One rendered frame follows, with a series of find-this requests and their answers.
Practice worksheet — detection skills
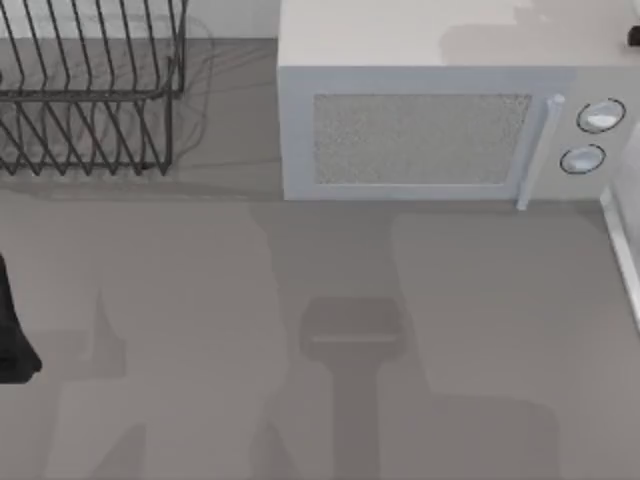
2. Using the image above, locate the microwave oven door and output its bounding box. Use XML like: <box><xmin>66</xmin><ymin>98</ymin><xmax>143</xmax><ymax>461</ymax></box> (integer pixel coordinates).
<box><xmin>277</xmin><ymin>65</ymin><xmax>574</xmax><ymax>202</ymax></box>

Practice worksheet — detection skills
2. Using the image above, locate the pale microwave oven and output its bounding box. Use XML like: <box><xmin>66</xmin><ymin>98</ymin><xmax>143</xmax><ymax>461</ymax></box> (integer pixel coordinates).
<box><xmin>276</xmin><ymin>0</ymin><xmax>640</xmax><ymax>211</ymax></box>

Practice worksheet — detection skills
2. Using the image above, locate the small microwave knob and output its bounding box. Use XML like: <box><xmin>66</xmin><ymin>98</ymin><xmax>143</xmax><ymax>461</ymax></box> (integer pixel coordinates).
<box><xmin>558</xmin><ymin>143</ymin><xmax>607</xmax><ymax>176</ymax></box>

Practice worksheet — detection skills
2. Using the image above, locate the large microwave knob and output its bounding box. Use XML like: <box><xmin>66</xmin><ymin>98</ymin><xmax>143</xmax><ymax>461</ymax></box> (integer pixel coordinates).
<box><xmin>575</xmin><ymin>98</ymin><xmax>627</xmax><ymax>135</ymax></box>

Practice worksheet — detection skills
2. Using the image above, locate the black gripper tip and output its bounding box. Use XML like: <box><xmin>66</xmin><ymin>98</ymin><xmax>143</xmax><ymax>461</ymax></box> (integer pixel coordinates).
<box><xmin>0</xmin><ymin>254</ymin><xmax>43</xmax><ymax>386</ymax></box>

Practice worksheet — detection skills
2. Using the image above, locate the dark wire dish rack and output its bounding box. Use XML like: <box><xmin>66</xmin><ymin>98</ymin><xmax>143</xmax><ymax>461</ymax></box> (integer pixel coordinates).
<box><xmin>0</xmin><ymin>0</ymin><xmax>190</xmax><ymax>177</ymax></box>

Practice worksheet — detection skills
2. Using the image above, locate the microwave door handle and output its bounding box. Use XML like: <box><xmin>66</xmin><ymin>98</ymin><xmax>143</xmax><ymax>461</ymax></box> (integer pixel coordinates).
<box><xmin>515</xmin><ymin>93</ymin><xmax>567</xmax><ymax>212</ymax></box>

